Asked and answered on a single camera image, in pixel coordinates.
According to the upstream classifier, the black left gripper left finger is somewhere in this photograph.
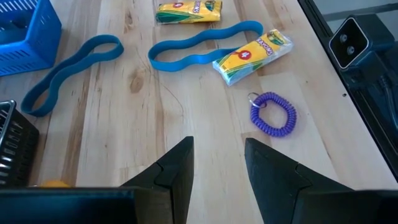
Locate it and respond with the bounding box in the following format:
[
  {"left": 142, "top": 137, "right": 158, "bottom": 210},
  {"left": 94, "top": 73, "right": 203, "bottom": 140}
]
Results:
[{"left": 0, "top": 136, "right": 195, "bottom": 224}]

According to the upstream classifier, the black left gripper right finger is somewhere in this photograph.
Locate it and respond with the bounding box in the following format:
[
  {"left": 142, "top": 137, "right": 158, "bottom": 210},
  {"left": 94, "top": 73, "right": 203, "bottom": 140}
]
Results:
[{"left": 244, "top": 138, "right": 398, "bottom": 224}]

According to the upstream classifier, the purple coil wrist keychain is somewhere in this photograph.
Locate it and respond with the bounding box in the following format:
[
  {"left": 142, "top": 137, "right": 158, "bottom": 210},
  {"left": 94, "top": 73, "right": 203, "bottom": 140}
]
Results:
[{"left": 247, "top": 91, "right": 298, "bottom": 138}]

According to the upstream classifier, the blue rubber band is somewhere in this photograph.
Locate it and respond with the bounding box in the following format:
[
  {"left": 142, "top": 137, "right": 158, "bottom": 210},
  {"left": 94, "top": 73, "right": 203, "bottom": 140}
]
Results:
[
  {"left": 147, "top": 20, "right": 264, "bottom": 73},
  {"left": 21, "top": 34, "right": 125, "bottom": 118}
]

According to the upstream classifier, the blue plastic basket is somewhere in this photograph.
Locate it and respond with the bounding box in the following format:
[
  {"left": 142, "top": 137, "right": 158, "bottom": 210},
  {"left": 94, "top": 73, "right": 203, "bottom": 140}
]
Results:
[{"left": 0, "top": 0, "right": 62, "bottom": 77}]

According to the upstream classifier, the yellow crayon pack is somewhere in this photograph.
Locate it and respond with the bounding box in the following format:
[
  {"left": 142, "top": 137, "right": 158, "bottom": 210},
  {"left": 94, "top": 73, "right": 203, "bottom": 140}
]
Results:
[
  {"left": 212, "top": 28, "right": 295, "bottom": 87},
  {"left": 155, "top": 0, "right": 223, "bottom": 25}
]

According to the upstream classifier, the black plastic basket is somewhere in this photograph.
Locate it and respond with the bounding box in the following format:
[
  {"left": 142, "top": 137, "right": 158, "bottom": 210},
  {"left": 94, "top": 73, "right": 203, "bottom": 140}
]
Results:
[{"left": 0, "top": 100, "right": 40, "bottom": 187}]

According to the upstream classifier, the black table-level camera box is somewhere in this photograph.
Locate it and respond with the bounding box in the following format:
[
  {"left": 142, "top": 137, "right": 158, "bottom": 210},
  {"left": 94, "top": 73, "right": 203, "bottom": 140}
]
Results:
[{"left": 328, "top": 14, "right": 396, "bottom": 71}]

